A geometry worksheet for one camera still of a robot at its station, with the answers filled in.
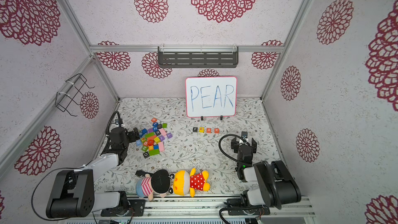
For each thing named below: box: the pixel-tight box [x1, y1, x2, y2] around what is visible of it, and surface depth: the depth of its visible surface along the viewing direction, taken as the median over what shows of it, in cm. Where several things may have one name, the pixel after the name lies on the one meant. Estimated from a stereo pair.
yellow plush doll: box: [172, 167, 211, 198], surface depth 77 cm
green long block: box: [148, 148, 160, 157], surface depth 94 cm
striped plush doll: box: [135, 169, 175, 202], surface depth 76 cm
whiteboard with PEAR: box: [185, 76, 238, 121], surface depth 105 cm
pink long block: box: [158, 142, 165, 152], surface depth 97 cm
